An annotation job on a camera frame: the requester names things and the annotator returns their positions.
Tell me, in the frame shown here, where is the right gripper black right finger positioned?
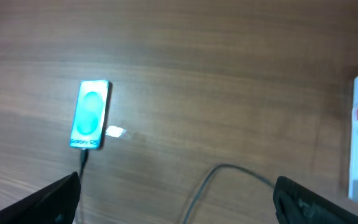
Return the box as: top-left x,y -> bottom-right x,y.
273,176 -> 358,224

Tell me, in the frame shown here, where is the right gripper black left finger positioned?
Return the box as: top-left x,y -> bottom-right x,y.
0,172 -> 81,224

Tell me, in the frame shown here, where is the black charging cable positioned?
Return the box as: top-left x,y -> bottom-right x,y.
78,148 -> 276,224

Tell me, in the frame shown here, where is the teal screen smartphone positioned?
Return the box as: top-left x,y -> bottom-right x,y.
69,80 -> 111,149

